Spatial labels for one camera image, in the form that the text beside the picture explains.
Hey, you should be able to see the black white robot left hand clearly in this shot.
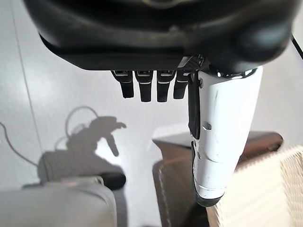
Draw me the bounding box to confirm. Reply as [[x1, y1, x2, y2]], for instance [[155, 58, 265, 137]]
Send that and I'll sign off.
[[22, 0, 296, 208]]

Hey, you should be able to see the cream woven basket tray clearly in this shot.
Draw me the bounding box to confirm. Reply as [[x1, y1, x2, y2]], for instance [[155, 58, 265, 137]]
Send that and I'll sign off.
[[207, 144, 303, 227]]

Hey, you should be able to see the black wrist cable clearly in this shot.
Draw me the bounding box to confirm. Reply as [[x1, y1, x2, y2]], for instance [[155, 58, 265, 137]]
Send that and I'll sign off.
[[291, 33, 303, 57]]

